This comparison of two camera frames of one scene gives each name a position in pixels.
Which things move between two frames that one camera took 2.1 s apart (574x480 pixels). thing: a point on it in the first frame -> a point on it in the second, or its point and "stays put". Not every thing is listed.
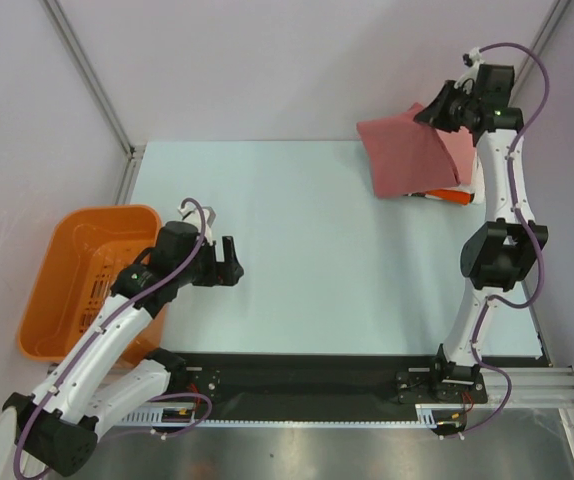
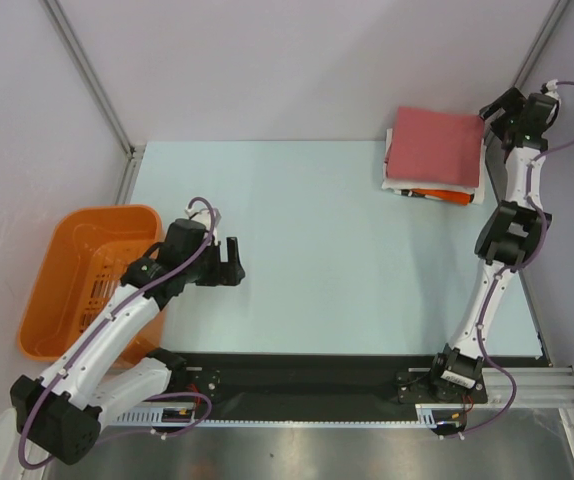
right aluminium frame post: [537, 46] stays put
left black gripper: [226, 272] stays put
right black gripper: [435, 115] -> [513, 99]
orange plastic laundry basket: [88, 249] stays put
